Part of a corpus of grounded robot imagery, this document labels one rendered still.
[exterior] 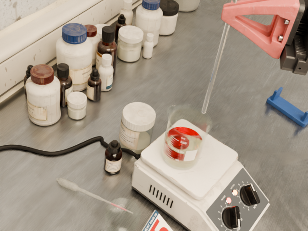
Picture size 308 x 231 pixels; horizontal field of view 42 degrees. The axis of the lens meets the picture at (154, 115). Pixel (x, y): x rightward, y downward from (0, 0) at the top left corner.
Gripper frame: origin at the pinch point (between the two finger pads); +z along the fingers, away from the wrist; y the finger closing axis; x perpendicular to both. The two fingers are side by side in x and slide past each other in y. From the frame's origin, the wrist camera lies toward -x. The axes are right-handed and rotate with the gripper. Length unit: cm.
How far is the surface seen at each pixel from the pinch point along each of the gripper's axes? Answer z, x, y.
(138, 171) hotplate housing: 7.9, 27.9, 2.7
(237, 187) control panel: -8.0, 28.7, 1.3
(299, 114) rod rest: -22.3, 34.3, -26.4
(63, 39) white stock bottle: 27.8, 21.9, -20.0
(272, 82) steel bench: -17, 35, -37
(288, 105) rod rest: -20.0, 34.2, -28.7
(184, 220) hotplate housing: -0.6, 31.7, 7.2
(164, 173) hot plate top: 3.8, 25.3, 4.1
